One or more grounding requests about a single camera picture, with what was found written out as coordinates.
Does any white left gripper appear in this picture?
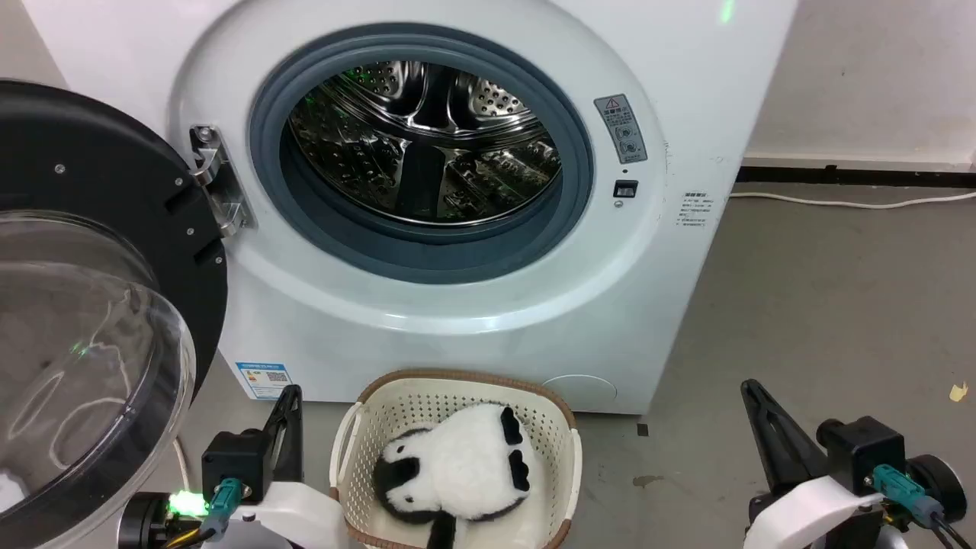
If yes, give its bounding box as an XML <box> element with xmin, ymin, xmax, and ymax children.
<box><xmin>227</xmin><ymin>384</ymin><xmax>361</xmax><ymax>549</ymax></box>

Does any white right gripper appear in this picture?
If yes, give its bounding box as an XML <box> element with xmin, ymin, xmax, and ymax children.
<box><xmin>740</xmin><ymin>378</ymin><xmax>889</xmax><ymax>549</ymax></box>

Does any white front-load washing machine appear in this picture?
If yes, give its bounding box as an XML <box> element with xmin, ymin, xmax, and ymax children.
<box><xmin>21</xmin><ymin>0</ymin><xmax>799</xmax><ymax>416</ymax></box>

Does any blue energy label sticker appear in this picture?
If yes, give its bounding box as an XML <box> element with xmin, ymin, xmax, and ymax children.
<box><xmin>235</xmin><ymin>361</ymin><xmax>294</xmax><ymax>401</ymax></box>

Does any cream perforated laundry basket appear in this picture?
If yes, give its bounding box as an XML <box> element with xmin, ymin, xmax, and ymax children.
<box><xmin>329</xmin><ymin>369</ymin><xmax>583</xmax><ymax>549</ymax></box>

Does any black and white panda plush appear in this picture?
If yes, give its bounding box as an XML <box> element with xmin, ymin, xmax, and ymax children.
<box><xmin>372</xmin><ymin>403</ymin><xmax>539</xmax><ymax>549</ymax></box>

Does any grey rubber door gasket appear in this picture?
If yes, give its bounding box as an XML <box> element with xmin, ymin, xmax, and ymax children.
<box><xmin>249</xmin><ymin>23</ymin><xmax>596</xmax><ymax>285</ymax></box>

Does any round white filter cover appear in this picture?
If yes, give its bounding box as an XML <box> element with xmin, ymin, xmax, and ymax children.
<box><xmin>541</xmin><ymin>374</ymin><xmax>618</xmax><ymax>413</ymax></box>

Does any small printed text label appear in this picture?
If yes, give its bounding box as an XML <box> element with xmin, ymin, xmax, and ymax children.
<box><xmin>678</xmin><ymin>191</ymin><xmax>714</xmax><ymax>230</ymax></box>

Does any chrome door hinge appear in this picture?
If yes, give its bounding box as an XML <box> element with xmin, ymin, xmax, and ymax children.
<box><xmin>189</xmin><ymin>124</ymin><xmax>253</xmax><ymax>239</ymax></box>

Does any stainless steel washer drum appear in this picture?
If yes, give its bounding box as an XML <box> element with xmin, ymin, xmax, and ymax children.
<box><xmin>286</xmin><ymin>59</ymin><xmax>563</xmax><ymax>227</ymax></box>

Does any black round glass washer door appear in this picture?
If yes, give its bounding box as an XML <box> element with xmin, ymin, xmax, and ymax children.
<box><xmin>0</xmin><ymin>79</ymin><xmax>230</xmax><ymax>549</ymax></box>

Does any grey warning sticker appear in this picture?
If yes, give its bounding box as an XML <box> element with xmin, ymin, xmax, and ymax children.
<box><xmin>594</xmin><ymin>94</ymin><xmax>648</xmax><ymax>165</ymax></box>

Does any teal left connector cable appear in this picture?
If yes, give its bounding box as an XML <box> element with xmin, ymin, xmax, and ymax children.
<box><xmin>164</xmin><ymin>478</ymin><xmax>244</xmax><ymax>549</ymax></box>

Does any teal connector cable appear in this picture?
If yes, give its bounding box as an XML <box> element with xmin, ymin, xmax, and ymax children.
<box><xmin>164</xmin><ymin>478</ymin><xmax>244</xmax><ymax>549</ymax></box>
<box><xmin>872</xmin><ymin>464</ymin><xmax>976</xmax><ymax>549</ymax></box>

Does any teal right connector cable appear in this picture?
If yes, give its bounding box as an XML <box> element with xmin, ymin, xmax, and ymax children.
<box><xmin>872</xmin><ymin>464</ymin><xmax>976</xmax><ymax>549</ymax></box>

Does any white floor cable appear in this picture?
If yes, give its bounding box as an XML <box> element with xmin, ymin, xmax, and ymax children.
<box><xmin>728</xmin><ymin>191</ymin><xmax>976</xmax><ymax>210</ymax></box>

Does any black wall baseboard strip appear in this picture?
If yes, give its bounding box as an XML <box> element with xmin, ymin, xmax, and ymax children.
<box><xmin>736</xmin><ymin>156</ymin><xmax>976</xmax><ymax>189</ymax></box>

